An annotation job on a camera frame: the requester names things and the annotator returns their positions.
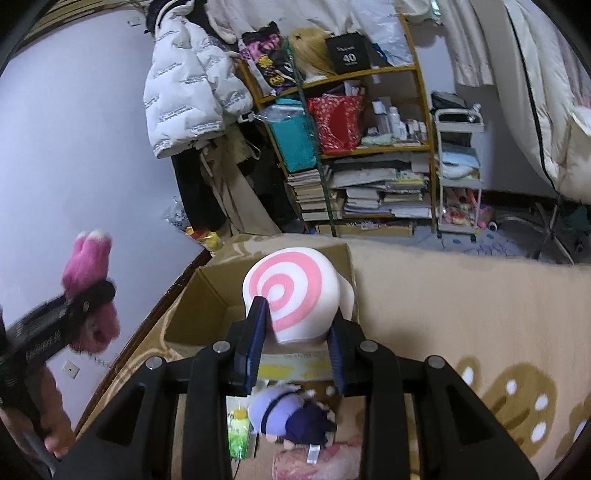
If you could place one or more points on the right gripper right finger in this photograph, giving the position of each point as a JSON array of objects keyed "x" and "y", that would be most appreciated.
[{"x": 427, "y": 401}]

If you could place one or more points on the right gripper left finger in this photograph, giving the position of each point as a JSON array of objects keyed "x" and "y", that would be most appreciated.
[{"x": 167, "y": 407}]

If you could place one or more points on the green tissue pack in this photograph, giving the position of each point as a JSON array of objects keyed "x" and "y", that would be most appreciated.
[{"x": 238, "y": 428}]

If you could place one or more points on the pink packet bag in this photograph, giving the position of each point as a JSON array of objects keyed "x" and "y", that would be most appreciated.
[{"x": 340, "y": 461}]

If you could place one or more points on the pink plush bear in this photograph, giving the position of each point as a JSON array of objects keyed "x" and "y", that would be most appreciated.
[{"x": 85, "y": 271}]

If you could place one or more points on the purple haired plush doll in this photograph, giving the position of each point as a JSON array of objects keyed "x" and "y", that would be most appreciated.
[{"x": 289, "y": 415}]

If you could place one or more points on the pink swirl roll plush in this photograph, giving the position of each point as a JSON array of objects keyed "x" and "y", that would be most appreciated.
[{"x": 304, "y": 292}]

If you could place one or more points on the person left hand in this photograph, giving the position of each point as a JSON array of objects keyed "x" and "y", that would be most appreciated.
[{"x": 54, "y": 420}]

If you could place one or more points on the cardboard box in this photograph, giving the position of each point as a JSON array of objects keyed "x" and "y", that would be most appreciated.
[{"x": 212, "y": 300}]

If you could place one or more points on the beige patterned carpet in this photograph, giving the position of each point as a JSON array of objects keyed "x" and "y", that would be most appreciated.
[{"x": 517, "y": 329}]

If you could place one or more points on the snack bag on floor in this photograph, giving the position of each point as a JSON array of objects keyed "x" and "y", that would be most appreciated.
[{"x": 176, "y": 216}]

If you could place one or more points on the beige trench coat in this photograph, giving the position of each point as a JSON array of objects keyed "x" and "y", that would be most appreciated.
[{"x": 245, "y": 212}]

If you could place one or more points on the stack of books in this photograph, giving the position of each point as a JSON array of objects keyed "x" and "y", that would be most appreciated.
[{"x": 378, "y": 187}]

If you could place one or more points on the white rolling cart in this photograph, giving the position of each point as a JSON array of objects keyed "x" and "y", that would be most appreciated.
[{"x": 459, "y": 171}]

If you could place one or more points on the wooden bookshelf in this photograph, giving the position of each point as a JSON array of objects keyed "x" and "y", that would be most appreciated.
[{"x": 395, "y": 119}]

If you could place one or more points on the white puffer jacket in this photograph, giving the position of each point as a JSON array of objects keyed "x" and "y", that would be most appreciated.
[{"x": 191, "y": 93}]

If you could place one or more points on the teal bag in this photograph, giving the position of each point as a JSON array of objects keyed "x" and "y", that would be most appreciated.
[{"x": 288, "y": 122}]

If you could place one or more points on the red gift bag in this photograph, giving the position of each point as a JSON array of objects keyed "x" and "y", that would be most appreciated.
[{"x": 337, "y": 120}]

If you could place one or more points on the black box with 40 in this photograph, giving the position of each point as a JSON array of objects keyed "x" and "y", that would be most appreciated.
[{"x": 348, "y": 53}]

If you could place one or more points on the blonde wig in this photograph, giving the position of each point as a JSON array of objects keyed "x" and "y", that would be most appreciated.
[{"x": 311, "y": 54}]

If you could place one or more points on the cream curtain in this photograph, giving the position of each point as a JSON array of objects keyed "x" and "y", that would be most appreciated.
[{"x": 457, "y": 21}]

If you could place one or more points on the lower wall socket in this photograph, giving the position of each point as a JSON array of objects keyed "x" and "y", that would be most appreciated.
[{"x": 70, "y": 369}]

